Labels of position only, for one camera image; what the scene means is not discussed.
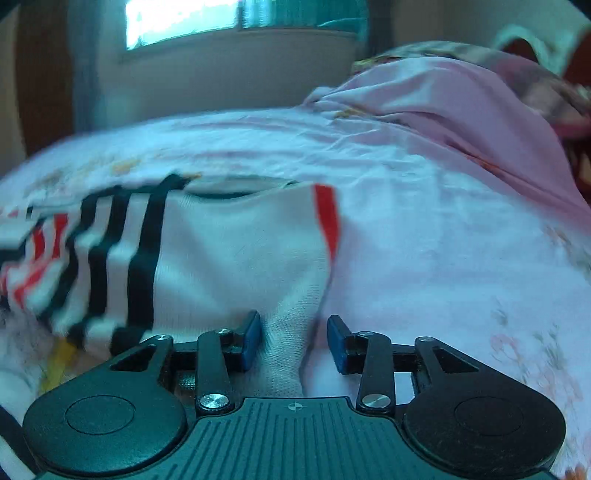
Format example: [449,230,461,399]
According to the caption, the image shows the striped knit garment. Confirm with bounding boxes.
[1,174,339,396]

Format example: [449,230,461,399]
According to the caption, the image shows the window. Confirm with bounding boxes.
[125,0,238,50]

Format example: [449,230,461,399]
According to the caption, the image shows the teal curtain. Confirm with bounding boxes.
[238,0,369,34]

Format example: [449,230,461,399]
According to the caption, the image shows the pink blanket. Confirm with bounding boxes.
[304,57,590,222]

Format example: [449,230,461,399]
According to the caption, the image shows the red white headboard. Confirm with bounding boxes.
[492,24,590,89]

